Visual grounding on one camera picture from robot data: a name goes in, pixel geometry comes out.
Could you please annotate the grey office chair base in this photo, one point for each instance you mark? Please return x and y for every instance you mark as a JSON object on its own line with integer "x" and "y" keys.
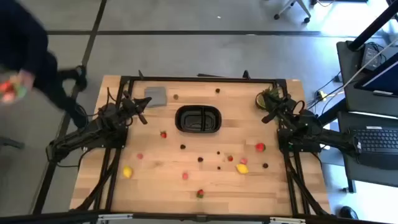
{"x": 307, "y": 20}

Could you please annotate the black power adapter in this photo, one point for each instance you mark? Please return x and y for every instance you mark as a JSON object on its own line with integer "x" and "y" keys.
{"x": 370, "y": 56}

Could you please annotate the black computer monitor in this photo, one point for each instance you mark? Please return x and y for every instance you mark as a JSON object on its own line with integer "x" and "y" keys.
{"x": 385, "y": 81}

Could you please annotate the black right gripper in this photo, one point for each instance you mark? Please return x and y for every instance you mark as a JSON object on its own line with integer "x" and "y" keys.
{"x": 284, "y": 108}

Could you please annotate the black crossbar with silver brackets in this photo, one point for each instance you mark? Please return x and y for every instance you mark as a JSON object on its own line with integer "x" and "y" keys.
{"x": 62, "y": 217}

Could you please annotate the black keyboard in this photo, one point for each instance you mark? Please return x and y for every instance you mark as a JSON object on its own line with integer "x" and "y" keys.
{"x": 376, "y": 141}

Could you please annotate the grey chair leg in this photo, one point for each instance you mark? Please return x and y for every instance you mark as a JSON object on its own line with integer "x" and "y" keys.
{"x": 11, "y": 143}

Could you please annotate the pink toy raspberry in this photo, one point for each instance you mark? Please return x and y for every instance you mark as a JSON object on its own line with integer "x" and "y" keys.
{"x": 185, "y": 176}
{"x": 140, "y": 155}
{"x": 243, "y": 161}

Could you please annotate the colourful toy fruit bundle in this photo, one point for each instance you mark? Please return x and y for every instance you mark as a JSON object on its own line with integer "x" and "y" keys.
{"x": 9, "y": 91}

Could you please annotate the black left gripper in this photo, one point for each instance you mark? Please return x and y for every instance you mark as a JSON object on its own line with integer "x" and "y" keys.
{"x": 132, "y": 107}

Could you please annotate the yellow power plug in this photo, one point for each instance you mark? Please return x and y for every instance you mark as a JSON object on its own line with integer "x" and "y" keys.
{"x": 321, "y": 94}

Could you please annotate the black desk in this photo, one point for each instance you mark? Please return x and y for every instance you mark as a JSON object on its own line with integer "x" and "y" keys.
{"x": 357, "y": 177}
{"x": 351, "y": 77}

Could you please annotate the potted green succulent plant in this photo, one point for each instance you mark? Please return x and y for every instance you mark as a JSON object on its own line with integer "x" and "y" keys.
{"x": 259, "y": 99}

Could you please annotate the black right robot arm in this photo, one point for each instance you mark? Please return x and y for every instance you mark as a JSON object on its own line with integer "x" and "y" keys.
{"x": 329, "y": 137}

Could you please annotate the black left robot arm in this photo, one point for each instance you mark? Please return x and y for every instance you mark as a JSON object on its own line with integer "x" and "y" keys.
{"x": 77, "y": 138}

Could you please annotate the black aluminium table frame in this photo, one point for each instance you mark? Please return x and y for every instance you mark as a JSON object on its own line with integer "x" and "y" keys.
{"x": 202, "y": 79}

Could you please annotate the black plastic tupperware container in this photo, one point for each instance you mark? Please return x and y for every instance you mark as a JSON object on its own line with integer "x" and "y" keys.
{"x": 186, "y": 124}

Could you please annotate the grey folded cloth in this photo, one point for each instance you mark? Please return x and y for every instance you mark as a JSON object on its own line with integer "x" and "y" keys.
{"x": 155, "y": 97}

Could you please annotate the yellow toy lemon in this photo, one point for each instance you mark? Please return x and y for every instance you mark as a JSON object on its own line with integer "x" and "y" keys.
{"x": 242, "y": 169}
{"x": 127, "y": 172}

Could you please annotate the person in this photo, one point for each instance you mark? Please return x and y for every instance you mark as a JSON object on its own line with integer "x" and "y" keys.
{"x": 18, "y": 37}

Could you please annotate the large red toy strawberry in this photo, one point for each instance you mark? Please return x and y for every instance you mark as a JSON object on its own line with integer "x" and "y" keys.
{"x": 260, "y": 147}

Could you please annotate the black metal pole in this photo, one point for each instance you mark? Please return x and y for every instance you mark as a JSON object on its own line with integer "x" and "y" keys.
{"x": 373, "y": 26}

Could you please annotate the dark toy blackberry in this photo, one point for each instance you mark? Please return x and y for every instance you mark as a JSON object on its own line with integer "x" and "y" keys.
{"x": 183, "y": 146}

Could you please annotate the person's hand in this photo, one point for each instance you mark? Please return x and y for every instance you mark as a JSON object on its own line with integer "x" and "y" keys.
{"x": 25, "y": 80}

